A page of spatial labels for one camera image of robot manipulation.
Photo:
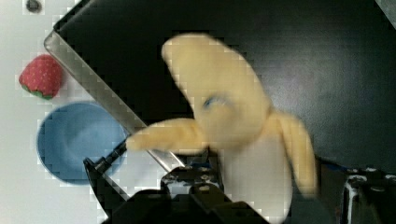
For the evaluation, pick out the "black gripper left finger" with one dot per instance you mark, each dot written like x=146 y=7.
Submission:
x=187 y=195

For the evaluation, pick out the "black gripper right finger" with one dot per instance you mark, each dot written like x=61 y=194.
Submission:
x=347 y=196

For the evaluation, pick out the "yellow plush peeled banana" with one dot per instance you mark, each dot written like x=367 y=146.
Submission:
x=263 y=153

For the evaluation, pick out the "black silver toaster oven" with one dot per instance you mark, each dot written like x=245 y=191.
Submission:
x=331 y=63

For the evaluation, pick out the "light blue plastic cup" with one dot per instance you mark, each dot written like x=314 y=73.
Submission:
x=70 y=134

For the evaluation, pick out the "strawberry toy near cup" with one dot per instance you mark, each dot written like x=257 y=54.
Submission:
x=42 y=77

